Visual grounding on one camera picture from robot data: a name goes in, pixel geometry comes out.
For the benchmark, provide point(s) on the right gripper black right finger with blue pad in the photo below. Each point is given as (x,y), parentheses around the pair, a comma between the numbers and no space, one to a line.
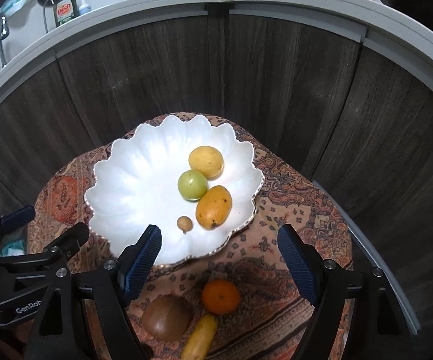
(378,328)

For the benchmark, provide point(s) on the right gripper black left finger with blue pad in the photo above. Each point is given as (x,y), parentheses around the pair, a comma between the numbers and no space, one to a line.
(61,329)

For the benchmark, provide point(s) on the small tan round fruit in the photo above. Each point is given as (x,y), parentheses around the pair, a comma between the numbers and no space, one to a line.
(185,224)

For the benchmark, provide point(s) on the yellow banana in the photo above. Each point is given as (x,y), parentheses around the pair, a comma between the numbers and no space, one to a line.
(200,340)

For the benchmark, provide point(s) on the green round fruit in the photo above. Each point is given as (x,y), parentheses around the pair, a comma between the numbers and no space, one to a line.
(192,185)

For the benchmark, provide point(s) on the large yellow mango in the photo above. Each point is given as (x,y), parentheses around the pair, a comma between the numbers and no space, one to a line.
(214,207)

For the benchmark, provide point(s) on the yellow-green fruit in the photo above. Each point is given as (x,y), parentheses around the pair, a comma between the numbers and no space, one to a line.
(207,160)

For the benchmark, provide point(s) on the chrome kitchen faucet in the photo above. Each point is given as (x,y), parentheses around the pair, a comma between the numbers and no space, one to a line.
(4,33)

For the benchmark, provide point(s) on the brown round fruit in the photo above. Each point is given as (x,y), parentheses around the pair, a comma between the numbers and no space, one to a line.
(167,318)

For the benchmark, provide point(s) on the orange mandarin near bowl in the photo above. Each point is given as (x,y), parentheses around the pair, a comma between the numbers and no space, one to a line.
(220,297)

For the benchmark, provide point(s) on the patterned paisley tablecloth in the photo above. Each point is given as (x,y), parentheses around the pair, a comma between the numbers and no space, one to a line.
(271,317)

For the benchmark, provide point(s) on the white scalloped bowl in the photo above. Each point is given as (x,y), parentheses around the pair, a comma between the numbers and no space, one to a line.
(137,186)

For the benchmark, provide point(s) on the white soap dispenser bottle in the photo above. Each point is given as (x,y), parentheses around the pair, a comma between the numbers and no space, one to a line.
(84,7)

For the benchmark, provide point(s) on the green dish soap bottle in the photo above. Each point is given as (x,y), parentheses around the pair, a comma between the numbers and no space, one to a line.
(65,11)

